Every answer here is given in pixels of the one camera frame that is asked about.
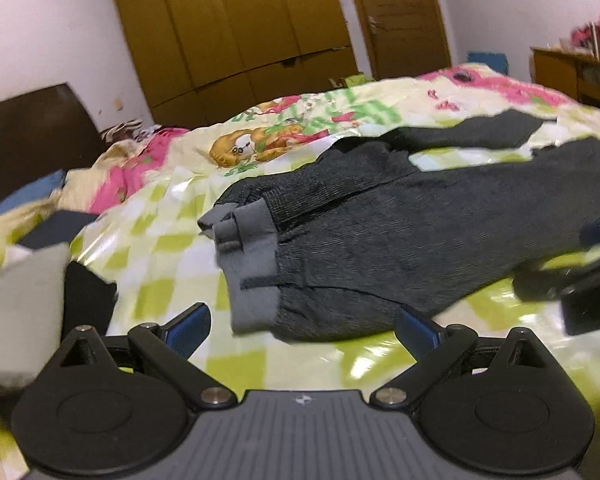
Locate dark blue folded cloth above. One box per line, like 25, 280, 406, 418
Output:
17, 210, 98, 250

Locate green checked floral bedspread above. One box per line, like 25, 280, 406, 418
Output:
0, 64, 600, 479

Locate dark brown headboard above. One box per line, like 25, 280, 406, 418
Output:
0, 84, 106, 203

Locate brown wooden door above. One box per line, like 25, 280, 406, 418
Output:
354, 0, 451, 79

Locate grey folded cloth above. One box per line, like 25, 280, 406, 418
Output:
0, 244, 70, 396

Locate blue foam mat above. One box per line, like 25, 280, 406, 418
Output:
467, 51, 509, 76

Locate brown wooden wardrobe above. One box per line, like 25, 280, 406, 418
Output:
116, 0, 358, 128

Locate dark grey checked pants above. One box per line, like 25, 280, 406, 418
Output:
198, 110, 600, 341

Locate wooden TV cabinet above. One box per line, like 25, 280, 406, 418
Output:
530, 48, 600, 109

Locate black folded cloth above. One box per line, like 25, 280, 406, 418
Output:
60, 261, 118, 339

